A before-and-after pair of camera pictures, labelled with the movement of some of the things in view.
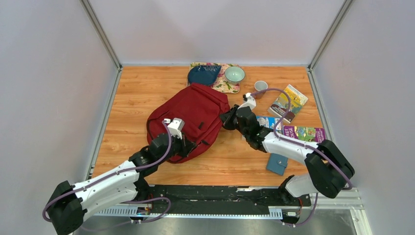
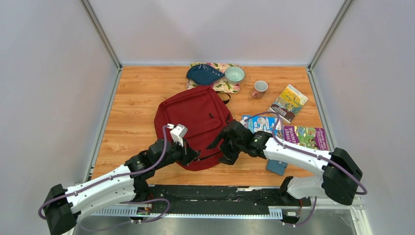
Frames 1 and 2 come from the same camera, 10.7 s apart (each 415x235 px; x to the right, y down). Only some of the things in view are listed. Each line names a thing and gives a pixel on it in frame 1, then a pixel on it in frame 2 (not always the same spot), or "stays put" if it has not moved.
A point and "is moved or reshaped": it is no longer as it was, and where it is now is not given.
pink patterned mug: [259, 85] stays put
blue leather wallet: [277, 163] stays put
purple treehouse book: [315, 134] stays put
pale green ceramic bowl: [234, 74] stays put
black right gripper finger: [243, 133] → [229, 156]
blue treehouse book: [270, 122] stays put
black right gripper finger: [227, 118] → [216, 141]
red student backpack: [201, 108] is moved or reshaped
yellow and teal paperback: [279, 107] stays put
